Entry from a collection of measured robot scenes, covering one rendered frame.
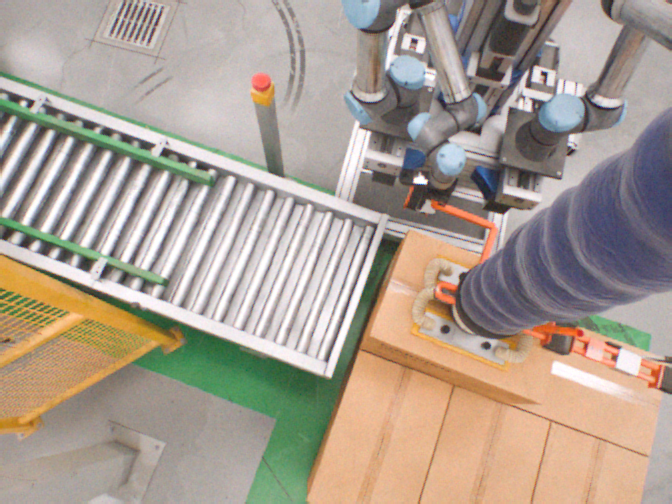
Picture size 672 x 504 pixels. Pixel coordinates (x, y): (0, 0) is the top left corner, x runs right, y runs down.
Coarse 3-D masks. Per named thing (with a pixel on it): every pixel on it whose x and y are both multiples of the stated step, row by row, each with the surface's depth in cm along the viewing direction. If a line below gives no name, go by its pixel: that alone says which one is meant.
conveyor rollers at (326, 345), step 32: (0, 96) 239; (32, 128) 236; (96, 128) 237; (32, 160) 232; (64, 160) 234; (128, 160) 234; (0, 192) 229; (64, 192) 229; (128, 192) 231; (160, 192) 231; (224, 192) 232; (32, 224) 228; (96, 224) 226; (160, 224) 227; (192, 224) 228; (256, 224) 228; (320, 224) 231; (352, 224) 231; (128, 256) 223; (192, 256) 224; (224, 256) 225; (288, 256) 226; (160, 288) 220; (224, 288) 222; (256, 288) 222; (320, 288) 223; (352, 288) 224; (288, 320) 219; (320, 352) 216
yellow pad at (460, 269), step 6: (444, 258) 185; (450, 258) 185; (456, 264) 184; (462, 264) 185; (456, 270) 183; (462, 270) 183; (468, 270) 184; (438, 276) 183; (444, 276) 183; (450, 276) 183; (456, 276) 183; (462, 276) 180; (450, 282) 182; (456, 282) 182
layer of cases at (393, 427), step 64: (384, 384) 214; (448, 384) 215; (576, 384) 217; (640, 384) 218; (320, 448) 241; (384, 448) 208; (448, 448) 209; (512, 448) 210; (576, 448) 211; (640, 448) 212
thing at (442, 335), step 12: (432, 312) 180; (444, 324) 179; (420, 336) 178; (432, 336) 177; (444, 336) 178; (456, 348) 177; (480, 348) 177; (492, 348) 177; (480, 360) 177; (492, 360) 176; (504, 360) 176
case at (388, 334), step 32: (416, 256) 187; (448, 256) 187; (480, 256) 188; (384, 288) 198; (416, 288) 184; (384, 320) 181; (384, 352) 204; (416, 352) 178; (448, 352) 179; (544, 352) 180; (480, 384) 186; (512, 384) 177; (544, 384) 177
